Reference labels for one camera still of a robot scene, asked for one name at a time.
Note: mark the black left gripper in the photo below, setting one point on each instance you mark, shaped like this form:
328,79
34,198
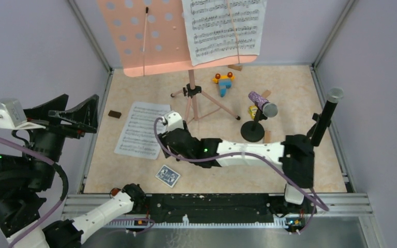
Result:
85,115

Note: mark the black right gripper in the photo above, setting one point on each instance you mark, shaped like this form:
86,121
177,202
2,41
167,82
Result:
163,136

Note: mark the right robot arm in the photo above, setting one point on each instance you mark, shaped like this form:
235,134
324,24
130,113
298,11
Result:
292,159

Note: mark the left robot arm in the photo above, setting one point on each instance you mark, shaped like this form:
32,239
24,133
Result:
23,177

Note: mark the blue playing card box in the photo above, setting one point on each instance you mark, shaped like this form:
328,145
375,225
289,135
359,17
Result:
168,176

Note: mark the dark brown flat block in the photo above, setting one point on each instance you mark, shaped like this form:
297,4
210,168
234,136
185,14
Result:
114,114

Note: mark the black microphone desk stand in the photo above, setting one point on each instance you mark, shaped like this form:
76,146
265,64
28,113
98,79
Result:
253,131

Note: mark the blue yellow toy block car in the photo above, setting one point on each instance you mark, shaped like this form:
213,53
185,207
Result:
224,82

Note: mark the yellow owl toy block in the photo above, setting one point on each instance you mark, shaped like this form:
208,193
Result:
252,111

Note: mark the long wooden block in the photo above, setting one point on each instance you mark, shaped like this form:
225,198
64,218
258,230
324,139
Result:
267,137

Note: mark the purple glitter microphone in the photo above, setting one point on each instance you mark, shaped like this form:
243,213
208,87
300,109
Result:
265,106

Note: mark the small wooden block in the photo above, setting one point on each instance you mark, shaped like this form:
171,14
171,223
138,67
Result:
266,93

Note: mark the black grey microphone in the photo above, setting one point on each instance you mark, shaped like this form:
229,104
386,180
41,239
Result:
323,120

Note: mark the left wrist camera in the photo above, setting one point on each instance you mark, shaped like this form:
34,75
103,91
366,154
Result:
12,116

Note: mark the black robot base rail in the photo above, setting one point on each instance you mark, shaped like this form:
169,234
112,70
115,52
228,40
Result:
223,208

